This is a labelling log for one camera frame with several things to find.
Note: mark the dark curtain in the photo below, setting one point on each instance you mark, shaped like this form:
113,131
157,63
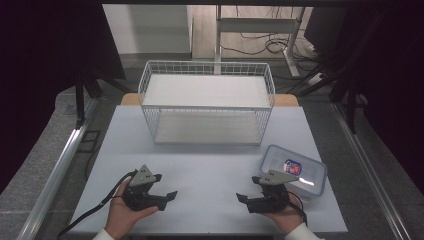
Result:
396,83
40,66

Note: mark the wooden board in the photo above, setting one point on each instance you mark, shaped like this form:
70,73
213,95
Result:
129,100

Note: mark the person's right hand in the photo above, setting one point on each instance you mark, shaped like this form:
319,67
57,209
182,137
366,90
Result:
286,218

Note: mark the clear plastic lidded food container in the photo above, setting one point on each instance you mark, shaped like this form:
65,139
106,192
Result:
313,173

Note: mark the white metal desk frame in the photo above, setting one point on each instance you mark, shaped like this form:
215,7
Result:
256,25

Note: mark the white cabinet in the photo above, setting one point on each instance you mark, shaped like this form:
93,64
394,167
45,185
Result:
146,28

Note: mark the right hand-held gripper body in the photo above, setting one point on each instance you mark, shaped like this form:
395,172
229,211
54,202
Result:
275,191

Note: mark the aluminium rail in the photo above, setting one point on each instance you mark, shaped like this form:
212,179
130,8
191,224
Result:
370,173
56,173

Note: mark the black metal stand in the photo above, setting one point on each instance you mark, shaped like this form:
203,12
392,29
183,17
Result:
350,100
80,100

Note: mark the person's left hand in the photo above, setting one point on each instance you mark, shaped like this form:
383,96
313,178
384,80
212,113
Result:
121,213

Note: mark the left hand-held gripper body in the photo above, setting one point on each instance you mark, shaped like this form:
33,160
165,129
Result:
141,186

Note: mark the white power strip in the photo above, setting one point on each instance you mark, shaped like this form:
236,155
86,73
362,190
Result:
316,79

